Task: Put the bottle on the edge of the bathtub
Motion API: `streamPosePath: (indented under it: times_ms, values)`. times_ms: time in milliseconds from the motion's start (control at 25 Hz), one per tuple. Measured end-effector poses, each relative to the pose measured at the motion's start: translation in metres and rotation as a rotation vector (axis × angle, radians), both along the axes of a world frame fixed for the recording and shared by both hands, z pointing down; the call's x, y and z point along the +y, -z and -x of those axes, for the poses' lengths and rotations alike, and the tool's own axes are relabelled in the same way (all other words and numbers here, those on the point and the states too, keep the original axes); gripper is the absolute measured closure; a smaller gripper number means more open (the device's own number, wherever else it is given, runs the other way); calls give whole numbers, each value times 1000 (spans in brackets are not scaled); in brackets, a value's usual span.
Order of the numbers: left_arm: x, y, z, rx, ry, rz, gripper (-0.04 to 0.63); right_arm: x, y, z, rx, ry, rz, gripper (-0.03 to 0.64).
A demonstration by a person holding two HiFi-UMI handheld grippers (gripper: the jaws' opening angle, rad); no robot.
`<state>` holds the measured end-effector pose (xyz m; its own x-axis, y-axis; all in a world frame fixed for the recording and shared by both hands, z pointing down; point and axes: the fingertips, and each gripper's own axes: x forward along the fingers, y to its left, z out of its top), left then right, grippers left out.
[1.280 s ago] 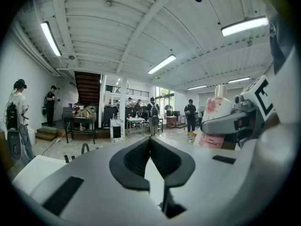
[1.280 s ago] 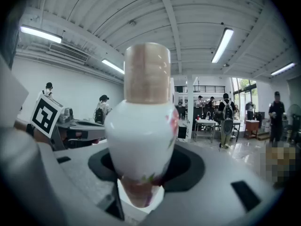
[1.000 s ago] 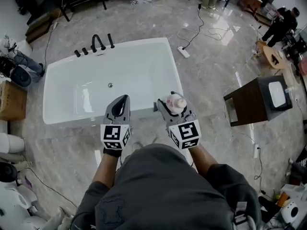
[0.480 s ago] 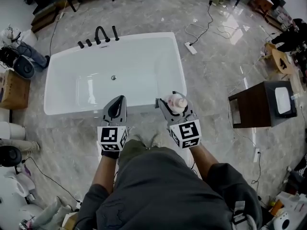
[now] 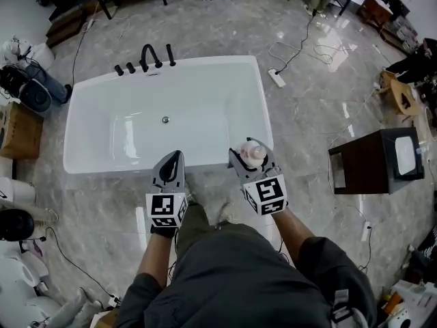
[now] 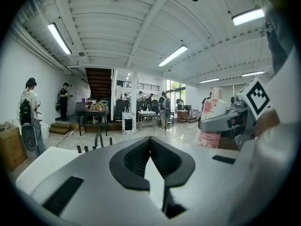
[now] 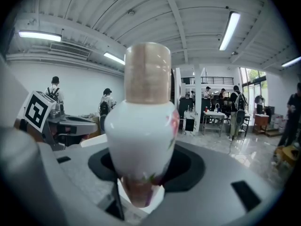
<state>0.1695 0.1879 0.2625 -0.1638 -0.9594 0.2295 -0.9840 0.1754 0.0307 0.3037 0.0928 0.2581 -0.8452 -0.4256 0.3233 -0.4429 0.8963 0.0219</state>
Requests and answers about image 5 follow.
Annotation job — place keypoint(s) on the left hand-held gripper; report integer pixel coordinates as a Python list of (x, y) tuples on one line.
[(167, 205)]

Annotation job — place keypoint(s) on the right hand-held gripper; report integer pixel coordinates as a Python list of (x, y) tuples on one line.
[(269, 193)]

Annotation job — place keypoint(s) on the small pink-white bottle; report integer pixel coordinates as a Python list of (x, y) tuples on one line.
[(252, 154)]

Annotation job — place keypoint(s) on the white bathtub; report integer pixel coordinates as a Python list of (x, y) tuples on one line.
[(136, 91)]

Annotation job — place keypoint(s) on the person's right forearm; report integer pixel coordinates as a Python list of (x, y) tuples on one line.
[(290, 227)]

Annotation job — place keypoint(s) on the person's left forearm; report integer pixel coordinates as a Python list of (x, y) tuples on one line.
[(153, 255)]

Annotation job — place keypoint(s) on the person's left shoe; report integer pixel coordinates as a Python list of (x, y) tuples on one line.
[(192, 190)]

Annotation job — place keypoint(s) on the person's shoe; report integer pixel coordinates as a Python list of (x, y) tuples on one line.
[(225, 212), (192, 190)]

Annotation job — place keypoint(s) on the metal drain plug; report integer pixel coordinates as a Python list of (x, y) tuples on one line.
[(166, 119)]

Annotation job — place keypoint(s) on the person's right shoe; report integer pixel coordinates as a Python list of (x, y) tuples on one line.
[(225, 212)]

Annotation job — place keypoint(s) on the person's olive trousers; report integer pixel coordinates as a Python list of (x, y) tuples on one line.
[(193, 227)]

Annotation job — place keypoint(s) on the black wristband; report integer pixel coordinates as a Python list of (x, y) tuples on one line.
[(164, 232)]

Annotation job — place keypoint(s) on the white power strip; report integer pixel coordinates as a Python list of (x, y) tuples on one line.
[(276, 78), (88, 25), (366, 231), (114, 301)]

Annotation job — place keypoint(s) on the dark wooden cabinet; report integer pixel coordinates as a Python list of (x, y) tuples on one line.
[(362, 162)]

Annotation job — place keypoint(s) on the black curved faucet spout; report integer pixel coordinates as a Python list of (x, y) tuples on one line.
[(158, 63)]

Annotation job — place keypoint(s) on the black faucet knob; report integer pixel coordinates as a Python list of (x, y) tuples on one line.
[(119, 70), (130, 68)]

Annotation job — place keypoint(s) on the person's dark shirt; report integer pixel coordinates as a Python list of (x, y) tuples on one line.
[(239, 279)]

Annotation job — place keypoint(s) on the black hand shower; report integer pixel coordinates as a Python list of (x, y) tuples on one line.
[(169, 55)]

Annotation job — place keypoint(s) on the white cylinder bin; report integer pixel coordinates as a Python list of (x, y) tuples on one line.
[(44, 56), (17, 190)]

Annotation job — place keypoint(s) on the cardboard box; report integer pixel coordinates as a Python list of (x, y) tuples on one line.
[(20, 132)]

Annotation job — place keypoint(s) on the wooden stool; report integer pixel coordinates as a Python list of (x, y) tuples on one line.
[(399, 94)]

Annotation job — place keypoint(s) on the black round device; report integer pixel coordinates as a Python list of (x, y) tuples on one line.
[(15, 225)]

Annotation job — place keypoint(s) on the pale green stand legs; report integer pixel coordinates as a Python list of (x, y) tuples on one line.
[(80, 309)]

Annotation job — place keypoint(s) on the wooden step platform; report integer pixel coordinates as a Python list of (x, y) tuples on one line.
[(65, 29)]

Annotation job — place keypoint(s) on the white round appliance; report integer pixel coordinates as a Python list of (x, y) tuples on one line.
[(17, 279)]

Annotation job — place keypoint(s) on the small wooden table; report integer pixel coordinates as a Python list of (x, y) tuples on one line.
[(377, 10)]

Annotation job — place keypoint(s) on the shelf of small items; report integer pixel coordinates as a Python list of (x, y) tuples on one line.
[(403, 34)]

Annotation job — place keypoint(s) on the white plastic device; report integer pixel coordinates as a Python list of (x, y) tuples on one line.
[(409, 306)]

